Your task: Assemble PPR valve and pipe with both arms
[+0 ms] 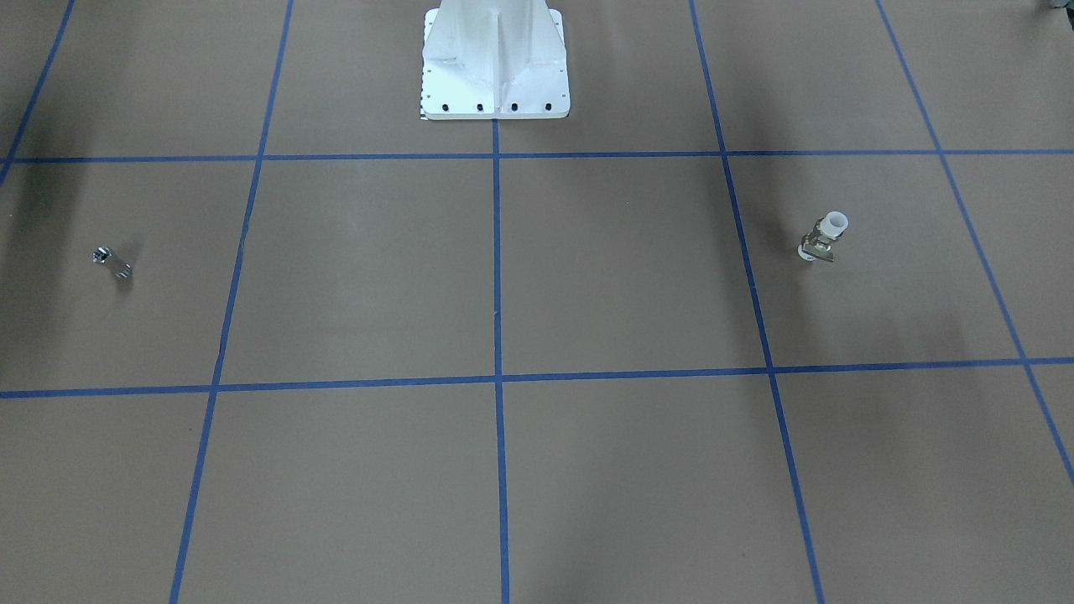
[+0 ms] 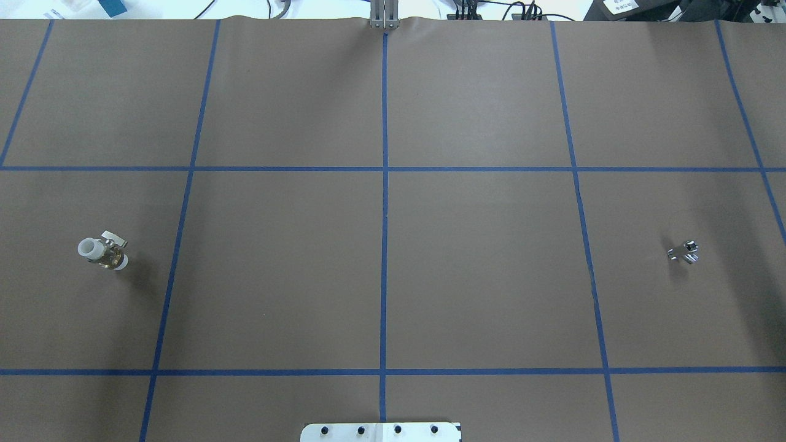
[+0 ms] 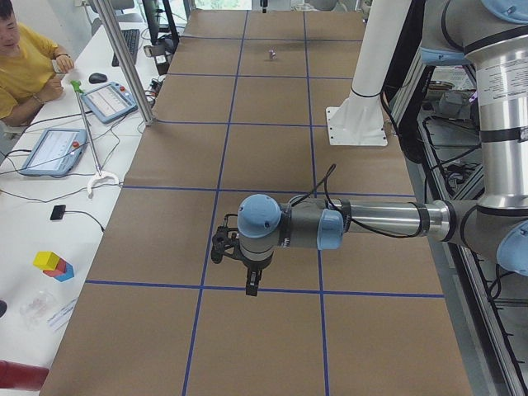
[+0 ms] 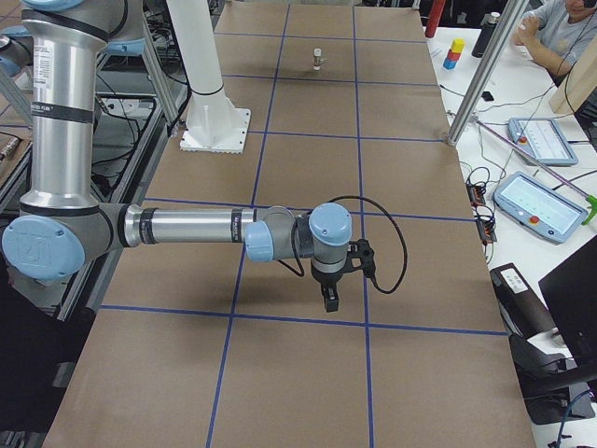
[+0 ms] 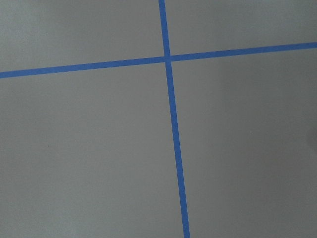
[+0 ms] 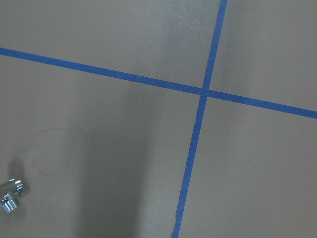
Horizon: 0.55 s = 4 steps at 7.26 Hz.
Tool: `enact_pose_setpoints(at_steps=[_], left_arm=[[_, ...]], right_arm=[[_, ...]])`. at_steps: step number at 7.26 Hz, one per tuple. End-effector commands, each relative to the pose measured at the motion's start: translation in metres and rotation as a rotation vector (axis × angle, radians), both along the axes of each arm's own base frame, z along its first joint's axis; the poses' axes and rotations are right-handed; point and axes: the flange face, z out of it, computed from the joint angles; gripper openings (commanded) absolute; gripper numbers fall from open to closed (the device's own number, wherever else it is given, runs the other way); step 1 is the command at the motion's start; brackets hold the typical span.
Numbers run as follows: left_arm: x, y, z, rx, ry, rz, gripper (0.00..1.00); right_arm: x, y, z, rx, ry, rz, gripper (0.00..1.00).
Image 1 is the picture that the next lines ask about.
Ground brass PPR valve white ends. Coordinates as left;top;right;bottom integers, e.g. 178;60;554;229
797;211;850;263

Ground white camera stand base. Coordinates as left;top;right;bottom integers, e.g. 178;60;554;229
420;1;571;120

